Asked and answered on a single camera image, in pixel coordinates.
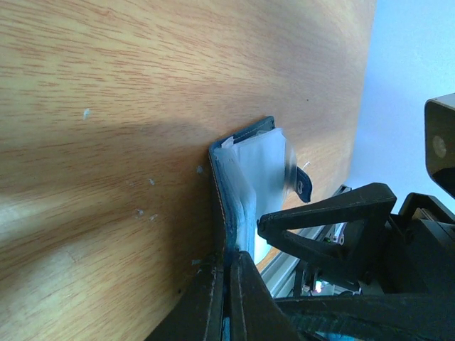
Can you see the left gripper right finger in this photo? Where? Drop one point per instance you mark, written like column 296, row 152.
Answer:
column 254, row 315

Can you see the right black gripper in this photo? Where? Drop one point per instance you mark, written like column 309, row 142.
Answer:
column 418, row 256

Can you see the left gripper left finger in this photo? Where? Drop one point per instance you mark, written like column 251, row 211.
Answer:
column 199, row 313

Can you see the blue card holder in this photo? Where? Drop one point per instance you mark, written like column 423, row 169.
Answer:
column 253, row 171

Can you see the aluminium frame rail front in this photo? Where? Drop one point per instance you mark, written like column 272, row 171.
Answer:
column 335, row 263

